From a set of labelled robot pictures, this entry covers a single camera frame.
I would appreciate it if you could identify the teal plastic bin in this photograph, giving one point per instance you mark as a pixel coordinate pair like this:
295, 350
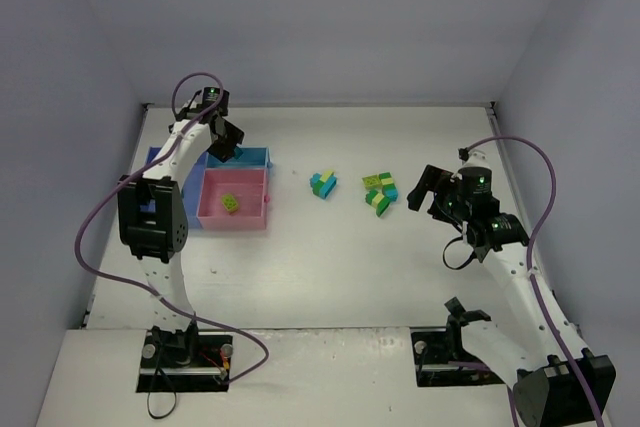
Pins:
250, 158

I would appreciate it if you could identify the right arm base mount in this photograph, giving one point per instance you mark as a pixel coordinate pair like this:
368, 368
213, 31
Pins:
439, 364

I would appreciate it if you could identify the lime green lego brick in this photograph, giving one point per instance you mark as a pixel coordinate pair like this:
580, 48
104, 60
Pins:
230, 203

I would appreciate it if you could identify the pink plastic bin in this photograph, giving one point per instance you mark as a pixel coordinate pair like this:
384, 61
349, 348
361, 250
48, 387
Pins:
249, 186

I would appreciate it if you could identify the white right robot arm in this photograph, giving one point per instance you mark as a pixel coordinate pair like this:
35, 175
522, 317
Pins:
554, 379

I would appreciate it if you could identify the green yellow teal lego cluster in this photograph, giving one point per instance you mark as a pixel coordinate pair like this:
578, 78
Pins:
381, 192

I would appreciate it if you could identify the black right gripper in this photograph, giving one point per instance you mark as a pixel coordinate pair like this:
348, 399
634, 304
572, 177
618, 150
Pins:
432, 189

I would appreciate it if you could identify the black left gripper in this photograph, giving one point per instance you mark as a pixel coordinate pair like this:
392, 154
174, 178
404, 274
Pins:
226, 142

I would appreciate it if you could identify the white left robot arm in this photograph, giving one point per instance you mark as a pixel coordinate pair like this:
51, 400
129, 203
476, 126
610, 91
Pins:
152, 217

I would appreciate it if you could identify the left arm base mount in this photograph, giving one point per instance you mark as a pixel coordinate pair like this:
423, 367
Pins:
185, 363

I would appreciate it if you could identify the teal green lego stack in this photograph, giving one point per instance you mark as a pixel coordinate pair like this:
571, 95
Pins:
322, 184

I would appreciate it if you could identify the blue plastic bin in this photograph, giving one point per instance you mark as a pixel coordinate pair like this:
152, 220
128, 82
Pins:
191, 191

